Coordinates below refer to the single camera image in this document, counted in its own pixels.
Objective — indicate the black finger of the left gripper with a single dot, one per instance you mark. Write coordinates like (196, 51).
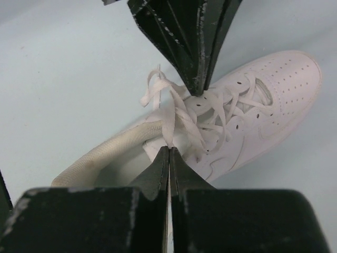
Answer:
(189, 34)

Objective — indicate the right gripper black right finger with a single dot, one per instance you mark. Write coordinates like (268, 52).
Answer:
(206, 219)

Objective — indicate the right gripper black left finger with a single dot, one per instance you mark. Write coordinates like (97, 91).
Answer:
(93, 219)

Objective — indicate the white sneaker with laces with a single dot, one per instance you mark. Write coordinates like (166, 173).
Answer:
(239, 118)

